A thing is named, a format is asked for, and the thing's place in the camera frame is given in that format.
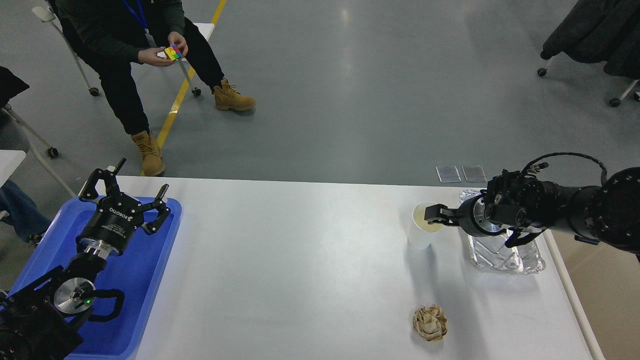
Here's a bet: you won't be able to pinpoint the aluminium foil tray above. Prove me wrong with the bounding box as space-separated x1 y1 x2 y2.
459 188 547 275

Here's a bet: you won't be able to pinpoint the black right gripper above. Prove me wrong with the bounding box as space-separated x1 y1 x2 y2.
423 194 506 238

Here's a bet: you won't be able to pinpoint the blue jeans leg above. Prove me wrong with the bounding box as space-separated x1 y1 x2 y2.
0 180 51 247

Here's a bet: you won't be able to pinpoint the chair with dark coat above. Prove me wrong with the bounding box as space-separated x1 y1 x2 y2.
539 0 640 108

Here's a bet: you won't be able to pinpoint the colourful puzzle cube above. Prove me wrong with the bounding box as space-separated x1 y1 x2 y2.
163 44 182 62

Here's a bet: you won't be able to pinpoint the blue plastic tray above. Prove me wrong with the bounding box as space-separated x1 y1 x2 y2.
9 198 182 360

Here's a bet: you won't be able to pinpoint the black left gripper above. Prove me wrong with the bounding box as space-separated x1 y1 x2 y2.
75 158 172 257

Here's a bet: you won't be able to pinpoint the floor metal plate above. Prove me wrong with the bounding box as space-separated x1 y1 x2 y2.
435 165 462 183
462 165 487 183

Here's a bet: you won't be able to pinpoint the grey chair at left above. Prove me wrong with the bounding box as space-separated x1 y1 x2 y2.
0 66 77 198

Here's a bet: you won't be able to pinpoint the beige plastic bin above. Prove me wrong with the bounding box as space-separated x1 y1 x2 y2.
544 230 640 360

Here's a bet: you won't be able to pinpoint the seated person dark clothes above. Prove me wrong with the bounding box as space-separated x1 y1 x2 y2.
51 0 256 177

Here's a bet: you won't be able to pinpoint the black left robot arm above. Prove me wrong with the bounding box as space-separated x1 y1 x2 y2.
1 159 172 360

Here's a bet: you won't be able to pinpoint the right floor metal plate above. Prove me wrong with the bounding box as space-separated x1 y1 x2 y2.
462 165 487 183

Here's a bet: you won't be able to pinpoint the left floor metal plate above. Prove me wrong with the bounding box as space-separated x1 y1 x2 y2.
435 165 462 183

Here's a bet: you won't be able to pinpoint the crumpled brown paper ball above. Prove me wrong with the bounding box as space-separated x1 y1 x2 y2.
413 304 448 343

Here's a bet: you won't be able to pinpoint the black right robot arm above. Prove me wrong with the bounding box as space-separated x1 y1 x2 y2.
421 153 640 256

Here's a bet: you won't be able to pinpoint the white paper cup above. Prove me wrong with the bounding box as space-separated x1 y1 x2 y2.
407 202 444 249

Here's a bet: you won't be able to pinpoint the white side table corner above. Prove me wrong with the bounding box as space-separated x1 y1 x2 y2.
0 149 26 187

